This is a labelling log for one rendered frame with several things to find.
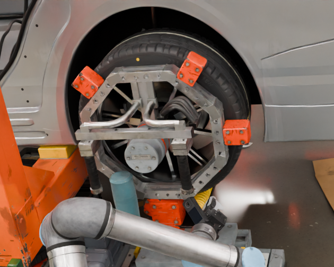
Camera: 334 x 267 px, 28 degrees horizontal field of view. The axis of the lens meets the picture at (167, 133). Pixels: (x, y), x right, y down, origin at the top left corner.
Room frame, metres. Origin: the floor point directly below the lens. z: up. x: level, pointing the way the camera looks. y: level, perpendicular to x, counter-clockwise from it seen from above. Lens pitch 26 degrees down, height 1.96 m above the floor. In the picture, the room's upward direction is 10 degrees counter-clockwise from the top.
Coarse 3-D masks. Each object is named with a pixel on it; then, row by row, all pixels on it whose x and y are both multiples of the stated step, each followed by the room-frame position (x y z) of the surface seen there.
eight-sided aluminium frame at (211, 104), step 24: (120, 72) 2.25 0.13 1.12; (144, 72) 2.22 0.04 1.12; (168, 72) 2.19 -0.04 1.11; (96, 96) 2.28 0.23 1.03; (192, 96) 2.16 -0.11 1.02; (96, 120) 2.35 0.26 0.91; (216, 120) 2.18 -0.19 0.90; (216, 144) 2.14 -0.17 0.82; (120, 168) 2.32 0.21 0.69; (216, 168) 2.15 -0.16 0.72; (144, 192) 2.25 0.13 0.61; (168, 192) 2.21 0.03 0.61
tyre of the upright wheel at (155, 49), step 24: (120, 48) 2.40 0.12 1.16; (144, 48) 2.31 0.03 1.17; (168, 48) 2.29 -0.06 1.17; (192, 48) 2.32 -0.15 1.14; (216, 48) 2.41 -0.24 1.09; (96, 72) 2.37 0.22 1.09; (216, 72) 2.24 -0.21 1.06; (240, 72) 2.41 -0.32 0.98; (216, 96) 2.22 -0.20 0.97; (240, 96) 2.27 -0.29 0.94
